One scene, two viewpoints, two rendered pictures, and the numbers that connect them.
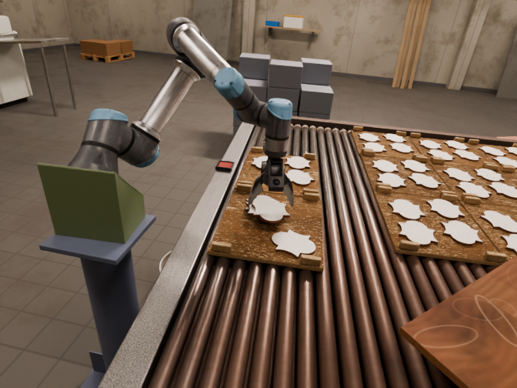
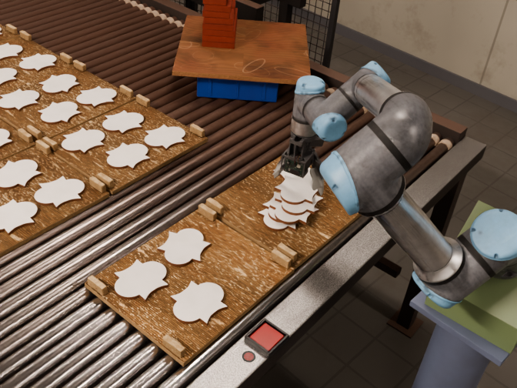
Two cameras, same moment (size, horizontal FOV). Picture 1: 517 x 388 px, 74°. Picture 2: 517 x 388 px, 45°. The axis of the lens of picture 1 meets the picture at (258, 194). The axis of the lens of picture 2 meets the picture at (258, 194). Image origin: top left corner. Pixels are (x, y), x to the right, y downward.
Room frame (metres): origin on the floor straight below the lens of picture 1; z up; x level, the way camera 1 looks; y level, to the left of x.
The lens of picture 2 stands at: (2.28, 0.62, 2.10)
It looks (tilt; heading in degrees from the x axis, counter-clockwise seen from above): 38 degrees down; 212
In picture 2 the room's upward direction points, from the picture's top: 5 degrees clockwise
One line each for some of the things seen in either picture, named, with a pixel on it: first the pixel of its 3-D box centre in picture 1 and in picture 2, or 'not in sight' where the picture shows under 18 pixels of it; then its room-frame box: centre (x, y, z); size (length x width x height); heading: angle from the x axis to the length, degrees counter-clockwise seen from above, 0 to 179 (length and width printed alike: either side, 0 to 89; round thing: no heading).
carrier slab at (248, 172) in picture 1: (280, 172); (192, 277); (1.42, -0.09, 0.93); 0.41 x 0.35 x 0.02; 175
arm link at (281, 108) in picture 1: (278, 118); (308, 99); (1.01, -0.04, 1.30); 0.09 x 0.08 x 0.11; 55
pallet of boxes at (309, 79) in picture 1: (281, 108); not in sight; (4.08, -0.18, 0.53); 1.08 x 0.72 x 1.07; 89
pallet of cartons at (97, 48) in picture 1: (108, 49); not in sight; (9.79, 4.38, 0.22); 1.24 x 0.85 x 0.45; 170
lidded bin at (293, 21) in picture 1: (293, 21); not in sight; (10.01, -0.54, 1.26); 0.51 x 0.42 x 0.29; 81
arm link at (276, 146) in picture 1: (275, 143); (305, 125); (1.01, -0.04, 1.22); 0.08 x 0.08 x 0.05
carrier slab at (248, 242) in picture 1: (271, 223); (291, 203); (0.99, -0.06, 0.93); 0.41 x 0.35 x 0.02; 174
